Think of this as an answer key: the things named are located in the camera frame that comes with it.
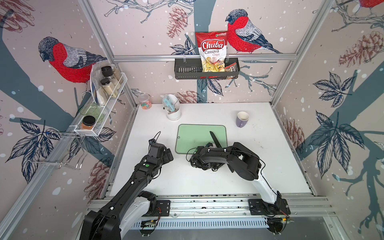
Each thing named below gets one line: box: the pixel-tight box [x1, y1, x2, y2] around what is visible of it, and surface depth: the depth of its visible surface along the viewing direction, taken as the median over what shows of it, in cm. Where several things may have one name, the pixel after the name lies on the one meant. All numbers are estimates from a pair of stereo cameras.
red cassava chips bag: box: [195, 31, 229, 73], surface depth 83 cm
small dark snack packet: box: [224, 62, 238, 80], surface depth 89 cm
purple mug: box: [235, 111, 250, 128], surface depth 103 cm
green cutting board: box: [175, 124, 228, 154], surface depth 105 cm
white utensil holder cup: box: [163, 94, 182, 121], surface depth 107 cm
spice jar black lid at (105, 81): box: [100, 78, 111, 85], surface depth 77 cm
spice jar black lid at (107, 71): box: [101, 65, 114, 77], surface depth 81 cm
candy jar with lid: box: [138, 93, 152, 110], surface depth 120 cm
